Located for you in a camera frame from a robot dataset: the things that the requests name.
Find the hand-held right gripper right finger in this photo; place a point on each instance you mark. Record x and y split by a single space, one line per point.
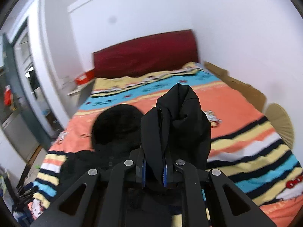
165 175

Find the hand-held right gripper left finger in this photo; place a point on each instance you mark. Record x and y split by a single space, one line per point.
143 173

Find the black jacket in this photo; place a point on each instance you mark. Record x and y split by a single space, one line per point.
184 123

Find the black clothes hangers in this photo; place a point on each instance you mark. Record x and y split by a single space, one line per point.
26 194

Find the striped cartoon printed blanket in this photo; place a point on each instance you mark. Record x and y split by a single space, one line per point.
227 104

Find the white nightstand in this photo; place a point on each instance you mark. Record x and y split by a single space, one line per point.
81 92

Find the red box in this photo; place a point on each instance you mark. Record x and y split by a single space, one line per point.
85 76

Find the brown cardboard sheet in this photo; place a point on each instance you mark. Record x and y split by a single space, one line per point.
241 87

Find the dark red headboard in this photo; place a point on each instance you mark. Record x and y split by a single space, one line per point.
146 54

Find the dark green door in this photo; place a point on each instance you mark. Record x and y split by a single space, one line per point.
35 123

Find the tan woven fan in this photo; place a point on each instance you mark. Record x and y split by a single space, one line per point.
280 120

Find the red hanging bag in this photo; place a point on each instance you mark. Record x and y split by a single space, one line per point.
7 95

